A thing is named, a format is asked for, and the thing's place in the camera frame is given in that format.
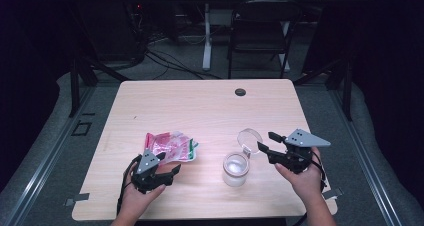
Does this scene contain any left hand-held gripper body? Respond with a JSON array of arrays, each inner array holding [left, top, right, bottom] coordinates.
[[131, 148, 174, 194]]

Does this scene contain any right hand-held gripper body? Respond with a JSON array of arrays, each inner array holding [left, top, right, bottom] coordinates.
[[266, 128, 332, 174]]

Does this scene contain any red and white plastic bag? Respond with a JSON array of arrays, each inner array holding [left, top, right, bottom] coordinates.
[[144, 130, 200, 165]]

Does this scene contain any clear jar with beige lid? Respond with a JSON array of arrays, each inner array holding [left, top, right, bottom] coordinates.
[[222, 128, 264, 188]]

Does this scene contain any person's left hand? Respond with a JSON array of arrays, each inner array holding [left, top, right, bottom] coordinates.
[[119, 162, 167, 218]]

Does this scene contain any person's right hand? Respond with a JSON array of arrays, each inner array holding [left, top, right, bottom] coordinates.
[[274, 146, 323, 204]]

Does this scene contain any grey tape piece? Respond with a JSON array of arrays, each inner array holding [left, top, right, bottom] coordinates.
[[322, 187, 345, 201], [64, 192, 91, 208]]

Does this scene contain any black metal stand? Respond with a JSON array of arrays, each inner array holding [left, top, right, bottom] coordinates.
[[293, 54, 355, 122], [67, 56, 132, 119]]

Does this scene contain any black folding chair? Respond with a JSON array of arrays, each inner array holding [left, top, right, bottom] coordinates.
[[227, 0, 303, 80]]

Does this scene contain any table with white legs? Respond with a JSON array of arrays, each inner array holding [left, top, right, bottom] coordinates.
[[182, 0, 331, 72]]

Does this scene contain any dark cabinet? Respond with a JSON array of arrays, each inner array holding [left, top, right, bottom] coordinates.
[[77, 0, 144, 62]]

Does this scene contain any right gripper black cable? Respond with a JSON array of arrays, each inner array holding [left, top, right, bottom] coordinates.
[[293, 150, 328, 226]]

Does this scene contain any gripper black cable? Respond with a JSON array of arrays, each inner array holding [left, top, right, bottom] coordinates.
[[293, 150, 328, 226], [116, 154, 143, 217]]

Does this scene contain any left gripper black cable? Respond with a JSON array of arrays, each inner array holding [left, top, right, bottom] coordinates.
[[116, 154, 143, 217]]

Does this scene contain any aluminium floor rail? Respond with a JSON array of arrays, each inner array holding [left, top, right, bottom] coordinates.
[[0, 85, 97, 226], [328, 85, 405, 226]]

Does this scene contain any bundle of black floor cables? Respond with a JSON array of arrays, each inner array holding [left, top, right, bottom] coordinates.
[[132, 29, 222, 81]]

